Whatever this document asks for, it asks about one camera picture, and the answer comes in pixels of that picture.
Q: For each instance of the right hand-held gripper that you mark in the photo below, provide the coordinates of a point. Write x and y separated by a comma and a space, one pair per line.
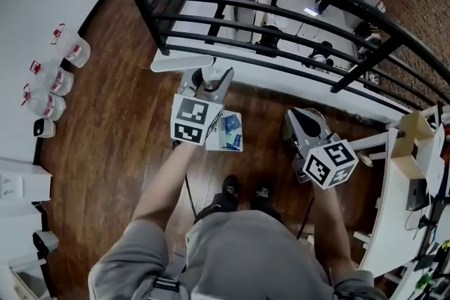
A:
330, 165

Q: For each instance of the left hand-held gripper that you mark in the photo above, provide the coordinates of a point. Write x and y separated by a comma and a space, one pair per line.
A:
190, 116

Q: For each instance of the steel trash bin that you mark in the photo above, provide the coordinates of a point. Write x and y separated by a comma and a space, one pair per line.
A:
320, 115

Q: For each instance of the dark blue paper scrap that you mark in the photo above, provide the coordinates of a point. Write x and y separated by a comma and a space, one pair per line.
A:
231, 123

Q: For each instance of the teal packet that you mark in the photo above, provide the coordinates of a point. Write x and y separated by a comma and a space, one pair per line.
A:
235, 142

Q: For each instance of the person's left forearm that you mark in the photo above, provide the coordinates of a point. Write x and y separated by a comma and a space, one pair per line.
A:
161, 186

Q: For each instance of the person's right forearm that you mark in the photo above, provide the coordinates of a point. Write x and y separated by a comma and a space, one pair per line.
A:
332, 228

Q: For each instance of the beige power adapter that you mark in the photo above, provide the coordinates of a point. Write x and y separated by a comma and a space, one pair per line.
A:
365, 158

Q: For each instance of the person's right black shoe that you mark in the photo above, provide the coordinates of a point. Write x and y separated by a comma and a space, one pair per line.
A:
263, 194

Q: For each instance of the person's black shoe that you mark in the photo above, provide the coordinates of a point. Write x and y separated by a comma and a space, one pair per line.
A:
263, 194
228, 193

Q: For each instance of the black office chair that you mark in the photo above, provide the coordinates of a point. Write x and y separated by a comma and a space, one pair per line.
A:
270, 40

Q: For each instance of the person's left black shoe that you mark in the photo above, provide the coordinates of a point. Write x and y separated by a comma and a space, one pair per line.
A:
228, 193

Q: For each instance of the open cardboard box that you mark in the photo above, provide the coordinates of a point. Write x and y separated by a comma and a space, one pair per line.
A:
409, 158

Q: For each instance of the white desk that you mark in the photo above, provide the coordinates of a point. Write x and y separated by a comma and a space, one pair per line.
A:
393, 207

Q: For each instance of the dark electronic box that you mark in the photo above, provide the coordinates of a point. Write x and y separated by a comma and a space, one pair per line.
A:
416, 195

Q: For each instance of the person's gray shirt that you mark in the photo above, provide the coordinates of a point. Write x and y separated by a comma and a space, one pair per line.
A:
239, 256

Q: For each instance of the small white waste bin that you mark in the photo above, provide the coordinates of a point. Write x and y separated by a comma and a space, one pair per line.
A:
45, 128

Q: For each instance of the gray and black device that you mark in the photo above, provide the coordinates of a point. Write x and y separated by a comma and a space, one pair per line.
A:
45, 242

